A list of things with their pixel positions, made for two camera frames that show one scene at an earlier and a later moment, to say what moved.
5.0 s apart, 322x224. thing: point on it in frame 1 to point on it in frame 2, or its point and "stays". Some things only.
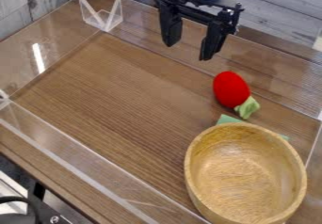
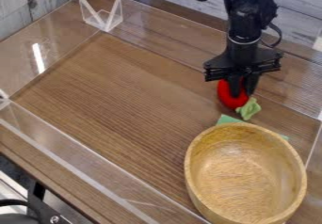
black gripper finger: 215,37 to 250,79
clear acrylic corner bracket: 101,19 stays
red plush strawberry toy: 231,88 stays
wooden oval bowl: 246,176 stays
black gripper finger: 169,20 to 235,82
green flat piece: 224,119 stays
